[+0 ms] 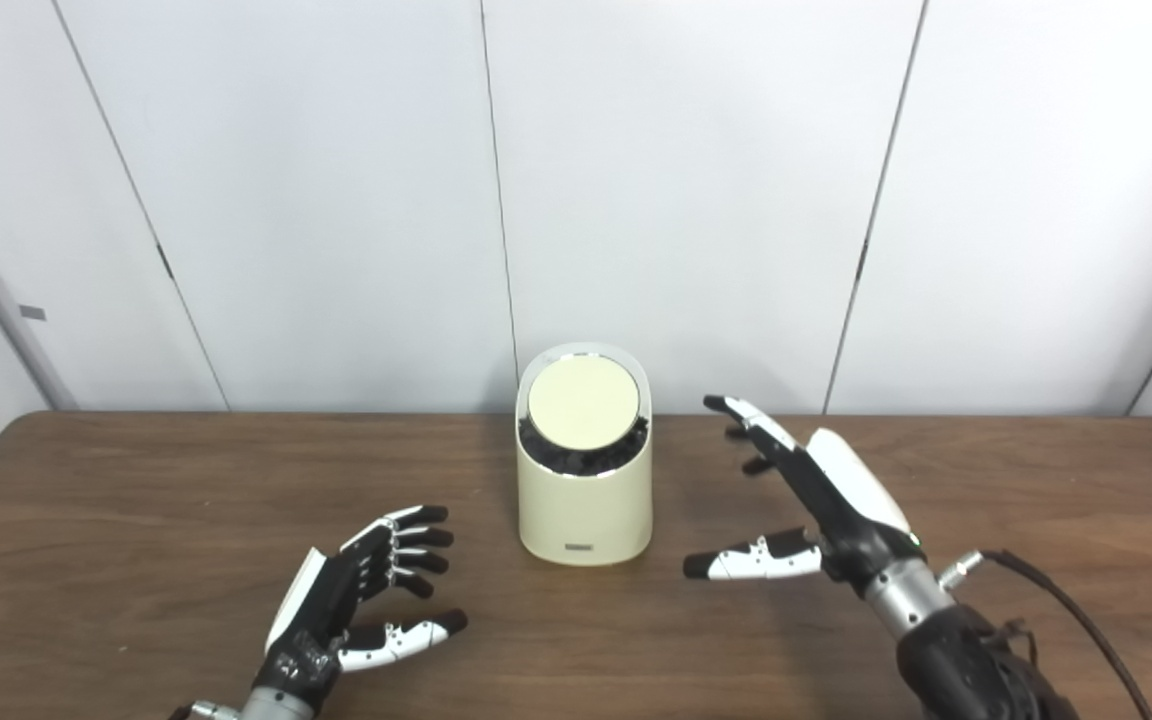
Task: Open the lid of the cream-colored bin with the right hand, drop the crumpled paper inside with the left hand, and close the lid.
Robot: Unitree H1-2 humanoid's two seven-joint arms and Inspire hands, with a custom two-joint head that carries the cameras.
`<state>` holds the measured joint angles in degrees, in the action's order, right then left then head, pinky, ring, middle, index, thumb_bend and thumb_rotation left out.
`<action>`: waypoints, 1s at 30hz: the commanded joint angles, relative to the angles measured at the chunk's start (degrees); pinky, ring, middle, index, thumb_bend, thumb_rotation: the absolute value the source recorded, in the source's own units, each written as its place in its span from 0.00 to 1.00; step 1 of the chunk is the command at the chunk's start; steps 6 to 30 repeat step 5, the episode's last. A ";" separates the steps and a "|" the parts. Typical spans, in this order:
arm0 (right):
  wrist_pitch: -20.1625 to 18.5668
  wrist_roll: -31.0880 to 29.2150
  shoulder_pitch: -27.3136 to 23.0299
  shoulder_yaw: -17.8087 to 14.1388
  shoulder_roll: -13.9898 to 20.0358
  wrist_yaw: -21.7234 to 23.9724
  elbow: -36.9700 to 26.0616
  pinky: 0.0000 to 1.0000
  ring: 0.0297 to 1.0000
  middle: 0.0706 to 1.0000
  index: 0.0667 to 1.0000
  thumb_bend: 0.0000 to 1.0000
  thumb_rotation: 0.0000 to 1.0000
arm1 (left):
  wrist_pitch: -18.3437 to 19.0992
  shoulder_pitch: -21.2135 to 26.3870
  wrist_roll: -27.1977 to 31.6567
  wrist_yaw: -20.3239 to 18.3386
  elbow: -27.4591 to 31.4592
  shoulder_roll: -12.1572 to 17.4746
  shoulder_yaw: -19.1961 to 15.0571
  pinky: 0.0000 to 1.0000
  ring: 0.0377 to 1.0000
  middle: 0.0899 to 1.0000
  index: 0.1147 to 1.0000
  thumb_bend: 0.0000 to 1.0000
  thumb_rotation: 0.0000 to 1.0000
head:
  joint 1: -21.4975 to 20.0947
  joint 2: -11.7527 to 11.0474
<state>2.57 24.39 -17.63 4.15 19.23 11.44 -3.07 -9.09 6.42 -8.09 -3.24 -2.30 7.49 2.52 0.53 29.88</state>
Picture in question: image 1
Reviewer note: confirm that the black wall seam clip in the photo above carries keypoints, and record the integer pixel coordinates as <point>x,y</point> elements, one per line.
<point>164,262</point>
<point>862,258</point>

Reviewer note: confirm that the small grey wall tag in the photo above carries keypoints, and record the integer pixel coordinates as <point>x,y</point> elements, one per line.
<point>32,312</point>

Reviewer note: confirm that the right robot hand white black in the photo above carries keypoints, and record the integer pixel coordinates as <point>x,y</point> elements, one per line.
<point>846,500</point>

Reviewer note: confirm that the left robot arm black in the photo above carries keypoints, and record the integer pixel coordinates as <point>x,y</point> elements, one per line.
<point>278,707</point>

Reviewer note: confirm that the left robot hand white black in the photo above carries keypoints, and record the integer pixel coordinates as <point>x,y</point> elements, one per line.
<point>326,605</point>

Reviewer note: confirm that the cream-colored bin body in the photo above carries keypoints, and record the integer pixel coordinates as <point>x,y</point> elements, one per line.
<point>584,520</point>

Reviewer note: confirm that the cream round bin lid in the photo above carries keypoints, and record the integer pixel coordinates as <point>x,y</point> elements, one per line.
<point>583,400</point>

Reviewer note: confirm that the black bin liner bag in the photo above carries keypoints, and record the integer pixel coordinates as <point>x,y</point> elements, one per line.
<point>581,462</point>

